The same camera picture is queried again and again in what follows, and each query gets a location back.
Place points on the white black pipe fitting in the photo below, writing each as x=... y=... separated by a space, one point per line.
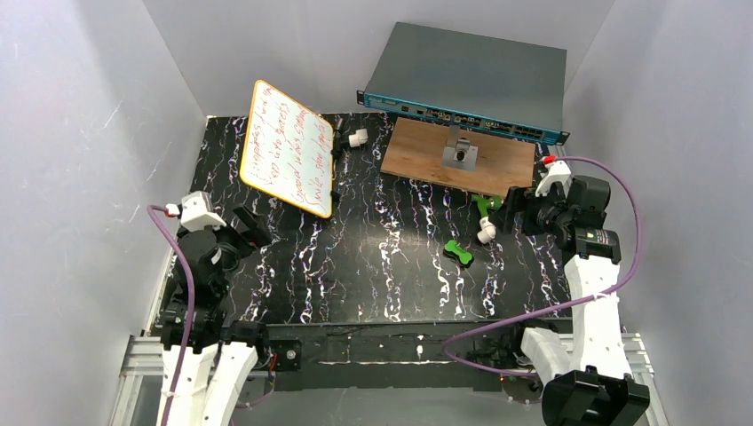
x=359 y=138

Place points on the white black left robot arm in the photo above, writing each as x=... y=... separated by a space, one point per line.
x=204 y=365

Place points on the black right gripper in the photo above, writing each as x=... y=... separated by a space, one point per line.
x=520 y=206

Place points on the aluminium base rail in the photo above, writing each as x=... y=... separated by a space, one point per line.
x=368 y=358

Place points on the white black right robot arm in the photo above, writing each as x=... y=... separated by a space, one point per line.
x=593 y=383

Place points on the white pipe elbow fitting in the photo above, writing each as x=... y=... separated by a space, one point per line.
x=487 y=232

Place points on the brown wooden board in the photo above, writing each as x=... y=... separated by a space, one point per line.
x=415 y=150

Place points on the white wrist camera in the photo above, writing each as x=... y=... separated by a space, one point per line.
x=197 y=213
x=557 y=171

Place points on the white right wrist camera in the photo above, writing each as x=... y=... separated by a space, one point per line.
x=557 y=171

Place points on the orange framed whiteboard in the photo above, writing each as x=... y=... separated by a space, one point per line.
x=288 y=152

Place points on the grey metal bracket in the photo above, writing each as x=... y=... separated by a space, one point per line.
x=458 y=152

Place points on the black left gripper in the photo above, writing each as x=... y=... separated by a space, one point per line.
x=247 y=230

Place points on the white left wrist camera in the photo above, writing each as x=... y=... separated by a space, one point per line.
x=197 y=213

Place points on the teal network switch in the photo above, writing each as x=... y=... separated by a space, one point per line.
x=490 y=85

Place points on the green black whiteboard eraser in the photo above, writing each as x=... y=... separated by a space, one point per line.
x=453 y=249

